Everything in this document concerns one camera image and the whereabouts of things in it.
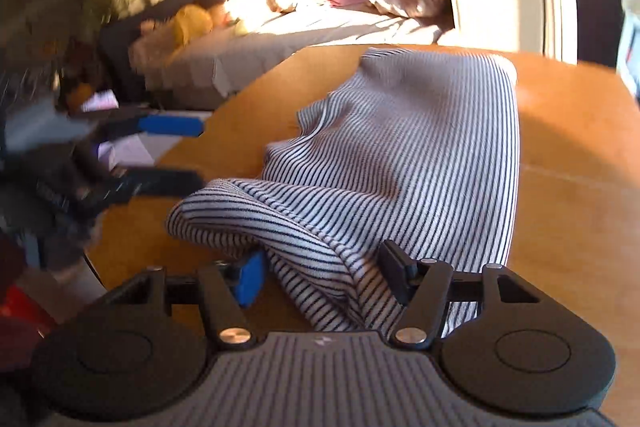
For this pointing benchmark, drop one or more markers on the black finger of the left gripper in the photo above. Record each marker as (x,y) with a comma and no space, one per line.
(122,184)

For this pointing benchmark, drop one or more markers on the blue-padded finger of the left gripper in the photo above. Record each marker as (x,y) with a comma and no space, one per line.
(159,124)

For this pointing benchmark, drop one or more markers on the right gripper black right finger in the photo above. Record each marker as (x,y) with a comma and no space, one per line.
(421,287)

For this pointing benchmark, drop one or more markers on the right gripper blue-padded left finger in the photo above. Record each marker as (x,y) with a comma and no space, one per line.
(225,290)

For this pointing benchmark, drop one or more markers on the striped grey white garment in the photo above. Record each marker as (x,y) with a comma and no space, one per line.
(418,148)

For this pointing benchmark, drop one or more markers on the yellow plush toy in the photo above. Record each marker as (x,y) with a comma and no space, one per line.
(190,23)

